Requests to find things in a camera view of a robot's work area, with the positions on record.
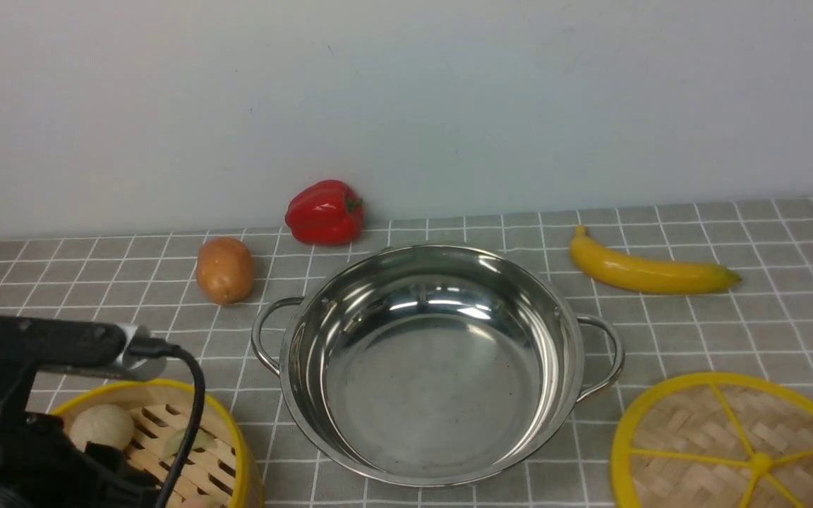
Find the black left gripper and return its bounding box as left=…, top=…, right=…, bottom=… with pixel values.
left=0, top=357, right=160, bottom=507

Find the yellow bamboo steamer basket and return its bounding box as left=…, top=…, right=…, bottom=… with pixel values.
left=54, top=379, right=265, bottom=507

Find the yellow woven steamer lid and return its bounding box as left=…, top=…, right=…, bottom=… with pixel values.
left=610, top=373, right=813, bottom=507

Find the stainless steel pot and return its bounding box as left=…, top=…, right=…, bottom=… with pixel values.
left=251, top=243, right=625, bottom=488

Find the white steamed bun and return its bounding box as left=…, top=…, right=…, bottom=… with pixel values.
left=68, top=404, right=136, bottom=450

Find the pink dumpling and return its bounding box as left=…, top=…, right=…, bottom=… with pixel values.
left=179, top=495, right=222, bottom=508

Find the green dumpling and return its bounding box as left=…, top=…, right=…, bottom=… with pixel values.
left=161, top=428, right=216, bottom=460

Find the brown potato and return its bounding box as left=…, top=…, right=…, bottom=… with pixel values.
left=195, top=237, right=255, bottom=306

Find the red bell pepper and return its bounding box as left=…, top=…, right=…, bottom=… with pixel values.
left=284, top=179, right=364, bottom=246

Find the yellow banana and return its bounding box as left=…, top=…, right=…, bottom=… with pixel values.
left=569, top=224, right=742, bottom=296

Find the grey checked tablecloth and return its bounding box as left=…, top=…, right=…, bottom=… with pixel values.
left=0, top=198, right=813, bottom=507

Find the black camera cable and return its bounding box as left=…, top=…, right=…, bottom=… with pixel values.
left=128, top=337, right=207, bottom=508

